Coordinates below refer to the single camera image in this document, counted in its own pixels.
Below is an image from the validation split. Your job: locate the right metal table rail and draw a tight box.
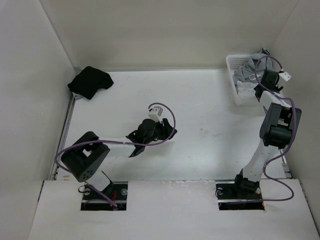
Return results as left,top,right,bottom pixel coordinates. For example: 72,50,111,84
262,105,292,179

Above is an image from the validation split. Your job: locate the white plastic basket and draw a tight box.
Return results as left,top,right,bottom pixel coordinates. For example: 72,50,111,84
225,53,285,107

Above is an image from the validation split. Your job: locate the white tank top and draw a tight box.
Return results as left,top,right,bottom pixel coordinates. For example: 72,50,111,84
235,74,258,101

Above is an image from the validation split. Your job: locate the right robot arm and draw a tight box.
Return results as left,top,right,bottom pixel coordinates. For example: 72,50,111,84
231,69,302,198

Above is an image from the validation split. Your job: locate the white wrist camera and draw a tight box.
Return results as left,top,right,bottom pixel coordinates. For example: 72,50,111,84
278,71,292,84
148,106,163,123

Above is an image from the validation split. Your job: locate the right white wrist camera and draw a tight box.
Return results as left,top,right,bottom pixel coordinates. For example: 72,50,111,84
278,71,292,84

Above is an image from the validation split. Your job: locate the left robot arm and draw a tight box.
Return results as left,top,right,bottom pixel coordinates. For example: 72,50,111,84
61,118,178,200

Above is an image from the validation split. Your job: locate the metal table rail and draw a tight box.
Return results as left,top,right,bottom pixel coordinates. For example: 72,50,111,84
48,93,76,181
262,105,292,179

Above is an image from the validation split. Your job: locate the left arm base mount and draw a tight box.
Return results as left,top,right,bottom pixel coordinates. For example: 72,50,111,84
78,182,128,212

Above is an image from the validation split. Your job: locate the left metal table rail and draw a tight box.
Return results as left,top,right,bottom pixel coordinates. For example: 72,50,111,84
48,93,76,181

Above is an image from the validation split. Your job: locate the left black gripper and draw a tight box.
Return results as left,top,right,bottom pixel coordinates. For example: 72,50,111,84
144,118,177,145

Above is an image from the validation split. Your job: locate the folded black tank top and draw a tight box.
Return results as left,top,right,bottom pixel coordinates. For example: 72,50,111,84
67,66,114,100

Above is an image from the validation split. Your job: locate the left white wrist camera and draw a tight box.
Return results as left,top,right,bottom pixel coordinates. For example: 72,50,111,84
148,106,163,123

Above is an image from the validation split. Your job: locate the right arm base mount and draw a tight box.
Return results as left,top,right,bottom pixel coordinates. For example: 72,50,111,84
215,181,265,211

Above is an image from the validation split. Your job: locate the grey tank top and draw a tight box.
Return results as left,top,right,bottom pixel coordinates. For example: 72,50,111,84
233,48,274,83

